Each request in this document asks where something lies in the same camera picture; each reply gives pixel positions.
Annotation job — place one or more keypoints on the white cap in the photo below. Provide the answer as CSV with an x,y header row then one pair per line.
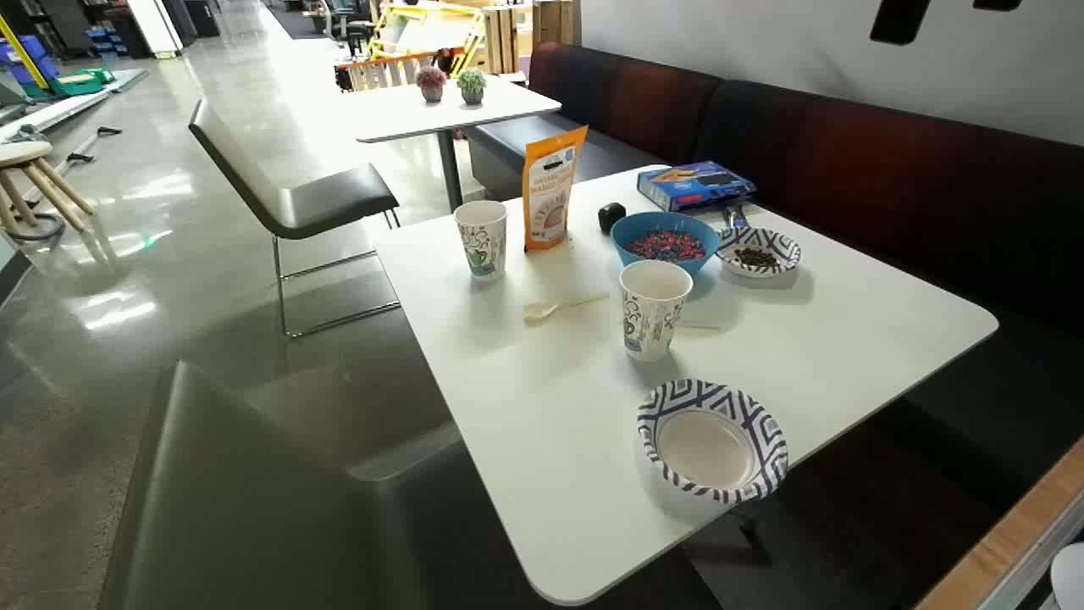
x,y
1071,578

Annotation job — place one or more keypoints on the orange snack pouch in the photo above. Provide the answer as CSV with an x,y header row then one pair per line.
x,y
550,192

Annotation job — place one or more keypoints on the blue patterned bowl with food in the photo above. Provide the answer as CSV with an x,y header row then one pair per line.
x,y
779,237

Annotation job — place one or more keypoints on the wooden stool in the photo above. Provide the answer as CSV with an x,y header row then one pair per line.
x,y
29,157

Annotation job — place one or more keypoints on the wooden ledge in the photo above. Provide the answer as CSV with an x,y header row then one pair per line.
x,y
1002,543

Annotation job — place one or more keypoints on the blue cardboard box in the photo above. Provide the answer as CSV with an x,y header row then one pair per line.
x,y
693,185

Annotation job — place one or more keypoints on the blue plastic bowl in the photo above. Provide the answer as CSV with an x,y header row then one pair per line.
x,y
620,234

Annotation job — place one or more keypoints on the brown food pieces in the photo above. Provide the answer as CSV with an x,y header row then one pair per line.
x,y
757,257

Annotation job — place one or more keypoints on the black seat metal chair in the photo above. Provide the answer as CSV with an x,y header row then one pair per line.
x,y
325,199

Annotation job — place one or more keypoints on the wooden slatted furniture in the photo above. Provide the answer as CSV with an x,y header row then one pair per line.
x,y
385,70

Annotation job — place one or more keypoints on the red green blue pebbles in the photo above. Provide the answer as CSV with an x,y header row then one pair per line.
x,y
666,244

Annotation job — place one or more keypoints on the small black object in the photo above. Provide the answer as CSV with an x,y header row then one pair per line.
x,y
610,217

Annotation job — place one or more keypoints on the empty blue patterned paper bowl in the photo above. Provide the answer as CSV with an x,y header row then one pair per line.
x,y
666,409

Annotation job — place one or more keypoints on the floral paper cup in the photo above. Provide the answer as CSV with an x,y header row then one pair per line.
x,y
483,237
650,321

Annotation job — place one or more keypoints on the green plant pot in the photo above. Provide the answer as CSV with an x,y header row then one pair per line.
x,y
472,85

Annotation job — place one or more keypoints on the red plant pot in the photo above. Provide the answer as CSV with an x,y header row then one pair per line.
x,y
430,85

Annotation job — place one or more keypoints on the grey padded chair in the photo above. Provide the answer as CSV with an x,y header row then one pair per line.
x,y
248,510

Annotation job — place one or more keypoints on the blue green storage bins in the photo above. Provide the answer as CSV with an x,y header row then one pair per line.
x,y
56,75

